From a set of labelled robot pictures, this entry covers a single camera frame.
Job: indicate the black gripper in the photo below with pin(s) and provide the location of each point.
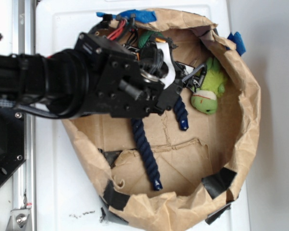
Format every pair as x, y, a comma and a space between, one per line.
128, 82

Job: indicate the blue painter tape strip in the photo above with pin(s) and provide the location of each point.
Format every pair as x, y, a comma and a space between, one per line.
237, 39
143, 16

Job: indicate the aluminium frame rail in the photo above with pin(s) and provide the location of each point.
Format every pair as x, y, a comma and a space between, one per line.
24, 215

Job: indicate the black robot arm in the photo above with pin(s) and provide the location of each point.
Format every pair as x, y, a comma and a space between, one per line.
52, 87

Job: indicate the dark blue rope toy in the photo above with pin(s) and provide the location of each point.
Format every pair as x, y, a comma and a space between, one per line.
144, 147

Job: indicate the brown paper bin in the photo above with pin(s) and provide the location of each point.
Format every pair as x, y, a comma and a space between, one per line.
202, 169

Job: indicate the green plush frog toy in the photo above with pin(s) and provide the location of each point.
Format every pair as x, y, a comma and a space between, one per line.
205, 98

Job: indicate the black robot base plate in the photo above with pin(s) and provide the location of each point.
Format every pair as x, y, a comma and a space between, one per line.
12, 147

